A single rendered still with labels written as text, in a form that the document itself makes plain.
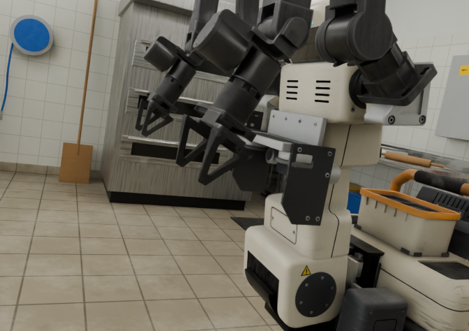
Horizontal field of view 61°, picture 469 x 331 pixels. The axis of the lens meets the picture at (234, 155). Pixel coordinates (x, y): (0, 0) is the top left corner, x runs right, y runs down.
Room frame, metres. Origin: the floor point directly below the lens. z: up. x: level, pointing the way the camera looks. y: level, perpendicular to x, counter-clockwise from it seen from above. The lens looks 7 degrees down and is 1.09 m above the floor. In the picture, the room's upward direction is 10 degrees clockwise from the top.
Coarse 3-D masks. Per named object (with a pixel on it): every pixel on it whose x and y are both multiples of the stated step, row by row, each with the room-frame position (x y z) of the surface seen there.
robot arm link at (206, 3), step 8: (200, 0) 0.99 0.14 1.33; (208, 0) 1.00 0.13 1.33; (216, 0) 1.00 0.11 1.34; (200, 8) 0.99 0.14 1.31; (208, 8) 1.00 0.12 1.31; (216, 8) 1.01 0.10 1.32; (192, 16) 1.01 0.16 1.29; (200, 16) 0.99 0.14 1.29; (208, 16) 1.00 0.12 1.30; (192, 24) 1.00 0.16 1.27; (200, 24) 0.98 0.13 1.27; (192, 32) 0.99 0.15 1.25; (192, 40) 0.98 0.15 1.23; (184, 48) 1.03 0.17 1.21; (192, 48) 0.98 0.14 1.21
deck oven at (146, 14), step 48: (144, 0) 3.50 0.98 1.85; (192, 0) 3.60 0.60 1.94; (144, 48) 3.65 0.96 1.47; (144, 96) 3.67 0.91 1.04; (192, 96) 3.89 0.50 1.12; (144, 144) 3.70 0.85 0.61; (192, 144) 3.90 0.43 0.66; (144, 192) 3.76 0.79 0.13; (192, 192) 3.95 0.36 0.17; (240, 192) 4.17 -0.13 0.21
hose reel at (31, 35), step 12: (12, 24) 4.02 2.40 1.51; (24, 24) 4.04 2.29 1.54; (36, 24) 4.09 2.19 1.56; (48, 24) 4.15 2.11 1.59; (12, 36) 4.02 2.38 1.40; (24, 36) 4.05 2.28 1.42; (36, 36) 4.09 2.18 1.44; (48, 36) 4.13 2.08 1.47; (12, 48) 4.05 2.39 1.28; (24, 48) 4.05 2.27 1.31; (36, 48) 4.10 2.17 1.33; (48, 48) 4.15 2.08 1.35
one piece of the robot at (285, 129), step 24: (288, 120) 0.91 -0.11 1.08; (312, 120) 0.82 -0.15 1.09; (264, 144) 0.81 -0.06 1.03; (288, 144) 0.75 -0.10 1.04; (312, 144) 0.81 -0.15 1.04; (240, 168) 0.99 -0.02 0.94; (264, 168) 1.01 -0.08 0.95; (288, 168) 0.75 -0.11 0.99; (312, 168) 0.77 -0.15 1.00; (336, 168) 0.81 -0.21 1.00; (264, 192) 1.02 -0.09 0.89; (288, 192) 0.75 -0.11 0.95; (312, 192) 0.77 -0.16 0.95; (288, 216) 0.75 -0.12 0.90; (312, 216) 0.78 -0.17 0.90
